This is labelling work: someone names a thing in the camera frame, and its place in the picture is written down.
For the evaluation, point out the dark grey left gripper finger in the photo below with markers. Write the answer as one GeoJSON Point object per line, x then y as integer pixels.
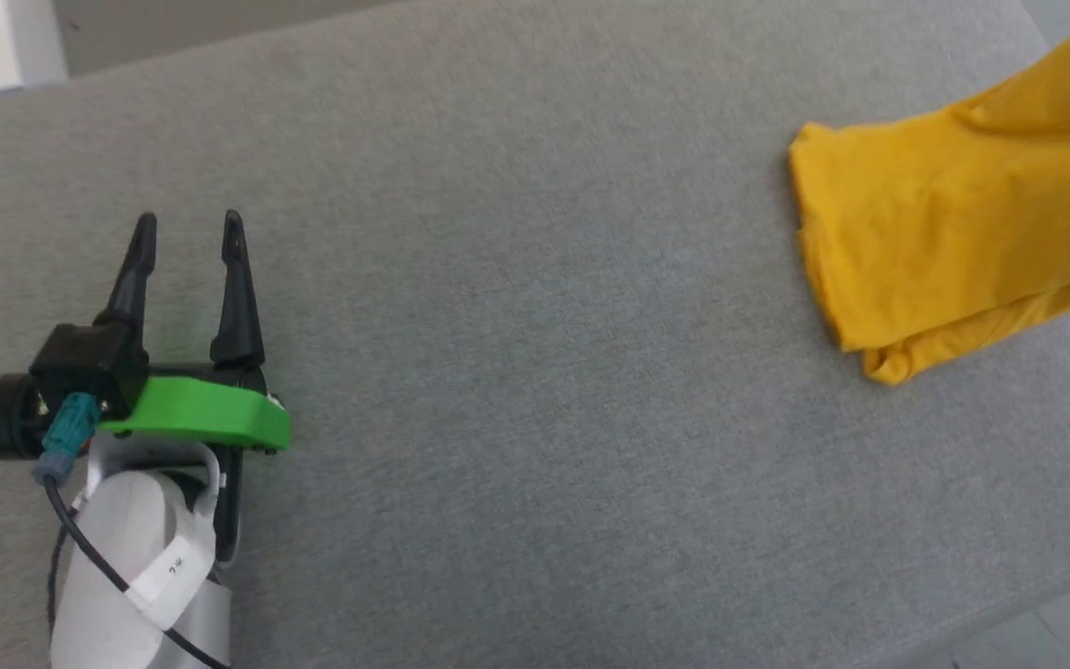
{"type": "Point", "coordinates": [134, 274]}
{"type": "Point", "coordinates": [238, 307]}

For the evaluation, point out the grey fabric sofa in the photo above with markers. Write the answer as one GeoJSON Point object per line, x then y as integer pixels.
{"type": "Point", "coordinates": [516, 372]}

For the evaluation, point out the yellow t-shirt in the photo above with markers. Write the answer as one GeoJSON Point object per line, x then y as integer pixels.
{"type": "Point", "coordinates": [944, 223]}

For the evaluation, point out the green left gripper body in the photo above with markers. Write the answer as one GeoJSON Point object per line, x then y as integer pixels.
{"type": "Point", "coordinates": [210, 413]}

